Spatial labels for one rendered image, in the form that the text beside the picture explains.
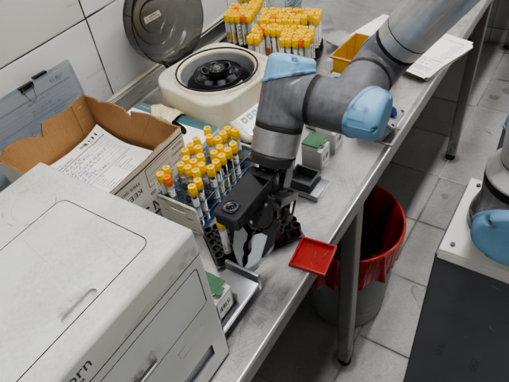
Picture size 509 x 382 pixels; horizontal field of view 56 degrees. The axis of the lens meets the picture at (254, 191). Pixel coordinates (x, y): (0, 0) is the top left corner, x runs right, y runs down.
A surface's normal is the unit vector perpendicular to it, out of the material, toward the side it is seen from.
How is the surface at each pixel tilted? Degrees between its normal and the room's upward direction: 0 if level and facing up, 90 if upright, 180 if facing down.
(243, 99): 90
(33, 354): 0
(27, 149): 88
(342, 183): 0
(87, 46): 90
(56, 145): 88
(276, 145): 63
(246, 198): 1
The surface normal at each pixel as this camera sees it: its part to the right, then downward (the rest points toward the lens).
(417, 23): -0.55, 0.59
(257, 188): -0.11, -0.70
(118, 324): 0.84, 0.31
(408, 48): -0.19, 0.83
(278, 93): -0.47, 0.21
